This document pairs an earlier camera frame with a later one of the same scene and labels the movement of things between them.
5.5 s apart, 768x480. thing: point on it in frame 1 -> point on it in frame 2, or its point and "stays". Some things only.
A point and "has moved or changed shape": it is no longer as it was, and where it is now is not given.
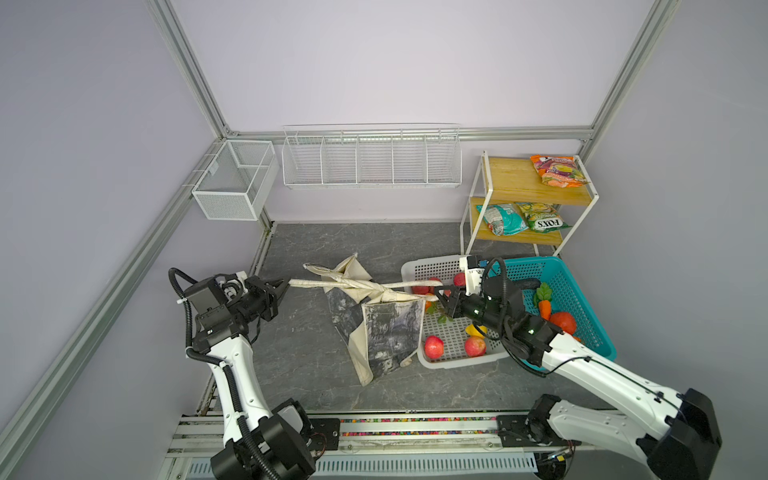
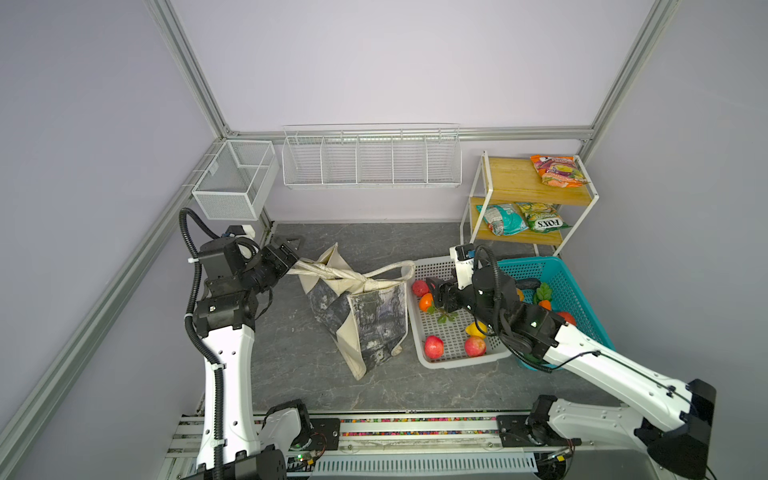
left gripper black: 263,292 -> 281,264
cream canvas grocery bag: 385,322 has moved or changed shape
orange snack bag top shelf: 559,171 stays
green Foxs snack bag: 542,217 stays
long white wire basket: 372,156 stays
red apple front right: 475,346 stays
